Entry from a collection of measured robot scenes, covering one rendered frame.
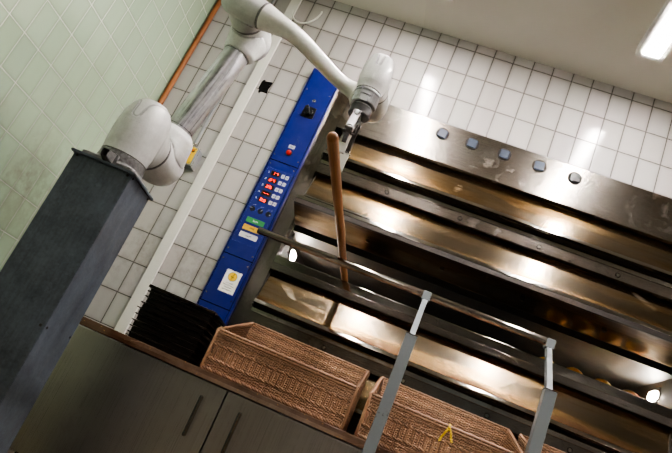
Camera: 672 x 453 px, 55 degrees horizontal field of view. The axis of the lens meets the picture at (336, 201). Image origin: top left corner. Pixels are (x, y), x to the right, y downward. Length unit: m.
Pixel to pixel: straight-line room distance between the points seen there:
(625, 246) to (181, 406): 2.01
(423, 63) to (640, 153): 1.13
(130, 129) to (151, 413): 0.96
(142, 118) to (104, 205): 0.31
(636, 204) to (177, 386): 2.15
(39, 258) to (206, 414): 0.76
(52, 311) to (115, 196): 0.37
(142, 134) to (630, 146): 2.26
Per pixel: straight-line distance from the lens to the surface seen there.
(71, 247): 1.99
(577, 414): 2.92
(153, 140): 2.12
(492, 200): 3.06
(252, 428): 2.27
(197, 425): 2.31
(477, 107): 3.27
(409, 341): 2.22
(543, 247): 3.03
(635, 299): 3.10
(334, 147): 1.62
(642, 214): 3.23
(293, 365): 2.32
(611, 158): 3.30
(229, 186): 3.11
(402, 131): 3.17
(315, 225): 2.96
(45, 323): 1.96
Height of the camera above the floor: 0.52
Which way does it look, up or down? 19 degrees up
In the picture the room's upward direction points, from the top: 24 degrees clockwise
